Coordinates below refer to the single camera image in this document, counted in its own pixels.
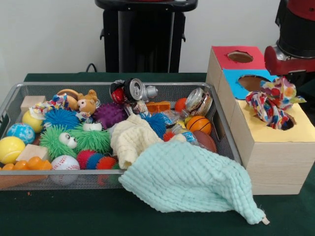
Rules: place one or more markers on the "purple spiky ball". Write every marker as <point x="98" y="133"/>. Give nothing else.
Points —
<point x="109" y="114"/>

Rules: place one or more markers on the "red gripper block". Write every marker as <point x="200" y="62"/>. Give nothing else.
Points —
<point x="283" y="66"/>

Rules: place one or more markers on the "small brown teddy bear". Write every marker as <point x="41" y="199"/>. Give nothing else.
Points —
<point x="87" y="103"/>

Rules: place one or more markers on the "white baseball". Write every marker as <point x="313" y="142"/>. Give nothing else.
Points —
<point x="66" y="163"/>

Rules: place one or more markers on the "mint green waffle cloth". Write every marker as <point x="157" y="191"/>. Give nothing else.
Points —
<point x="187" y="177"/>

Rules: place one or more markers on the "blue spiky rubber ball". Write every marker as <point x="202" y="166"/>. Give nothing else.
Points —
<point x="61" y="118"/>

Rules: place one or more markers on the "colourful dotted cloth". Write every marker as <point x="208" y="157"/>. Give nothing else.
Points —
<point x="49" y="104"/>
<point x="273" y="105"/>

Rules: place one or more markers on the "yellow tennis ball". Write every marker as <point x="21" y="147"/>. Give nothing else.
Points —
<point x="11" y="150"/>

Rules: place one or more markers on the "wooden box with three holes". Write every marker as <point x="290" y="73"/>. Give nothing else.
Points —
<point x="275" y="167"/>

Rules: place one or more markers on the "green fuzzy toy with eyes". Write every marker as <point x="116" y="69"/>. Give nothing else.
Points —
<point x="96" y="140"/>
<point x="53" y="145"/>

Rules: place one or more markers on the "cream waffle cloth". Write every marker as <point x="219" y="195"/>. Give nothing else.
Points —
<point x="133" y="140"/>

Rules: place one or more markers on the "blue globe ball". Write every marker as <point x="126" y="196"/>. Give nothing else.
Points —
<point x="21" y="134"/>

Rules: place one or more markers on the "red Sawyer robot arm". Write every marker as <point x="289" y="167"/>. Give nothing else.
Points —
<point x="297" y="29"/>

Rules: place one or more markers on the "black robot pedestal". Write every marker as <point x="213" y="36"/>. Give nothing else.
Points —
<point x="147" y="37"/>

